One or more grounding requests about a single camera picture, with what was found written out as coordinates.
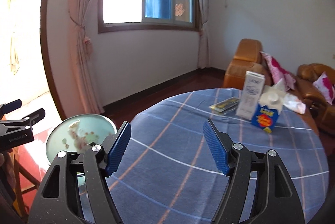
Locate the blue Look milk carton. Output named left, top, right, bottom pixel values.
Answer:
left=251, top=85, right=286, bottom=133

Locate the pink curtain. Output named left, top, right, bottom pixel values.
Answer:
left=198, top=0, right=210, bottom=69
left=68, top=0, right=103, bottom=114

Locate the orange leather armchair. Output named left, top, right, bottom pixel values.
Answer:
left=223, top=38, right=272, bottom=89

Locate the left pink curtain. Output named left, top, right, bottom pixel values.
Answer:
left=68, top=0, right=103, bottom=114

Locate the green snack packet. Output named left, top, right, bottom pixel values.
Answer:
left=210, top=97, right=240, bottom=113

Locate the white tissue paper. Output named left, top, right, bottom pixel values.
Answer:
left=272, top=78, right=306, bottom=114

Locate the wooden stool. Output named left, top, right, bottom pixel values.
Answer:
left=10, top=148, right=40, bottom=222

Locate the pink white sofa pillow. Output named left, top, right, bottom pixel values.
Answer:
left=312, top=72, right=335, bottom=105

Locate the pink white pillow on armchair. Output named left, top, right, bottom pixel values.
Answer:
left=261, top=52, right=296, bottom=91

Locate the brown leather sofa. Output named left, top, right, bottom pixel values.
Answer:
left=296, top=63, right=334, bottom=135

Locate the blue plaid tablecloth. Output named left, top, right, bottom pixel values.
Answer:
left=107, top=88, right=329, bottom=223

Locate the brown wooden door frame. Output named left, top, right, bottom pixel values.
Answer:
left=39, top=0, right=68, bottom=121

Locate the clear plastic bag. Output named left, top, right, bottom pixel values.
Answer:
left=61, top=119, right=99, bottom=153

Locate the white milk carton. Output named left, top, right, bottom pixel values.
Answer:
left=236, top=71, right=265, bottom=120

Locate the right pink curtain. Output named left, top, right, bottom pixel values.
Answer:
left=198, top=0, right=210, bottom=69

